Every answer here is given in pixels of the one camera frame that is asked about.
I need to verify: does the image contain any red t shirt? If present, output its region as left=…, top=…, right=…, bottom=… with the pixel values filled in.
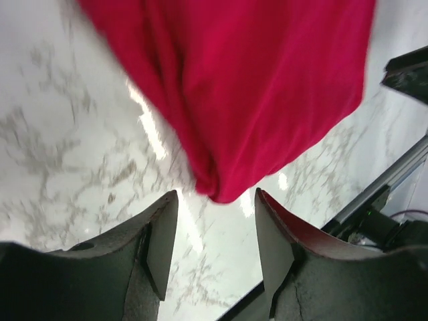
left=80, top=0, right=376, bottom=203

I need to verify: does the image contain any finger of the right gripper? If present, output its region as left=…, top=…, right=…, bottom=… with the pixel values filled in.
left=381, top=46, right=428, bottom=104

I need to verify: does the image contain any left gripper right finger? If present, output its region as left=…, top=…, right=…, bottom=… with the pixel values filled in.
left=255, top=189, right=427, bottom=320

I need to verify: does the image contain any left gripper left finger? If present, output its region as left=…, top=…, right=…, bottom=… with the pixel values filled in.
left=1, top=191, right=179, bottom=320

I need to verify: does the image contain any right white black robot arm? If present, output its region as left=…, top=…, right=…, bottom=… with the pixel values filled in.
left=358, top=47, right=427, bottom=251

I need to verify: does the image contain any aluminium extrusion rail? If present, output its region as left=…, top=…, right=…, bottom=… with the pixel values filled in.
left=322, top=136, right=427, bottom=236

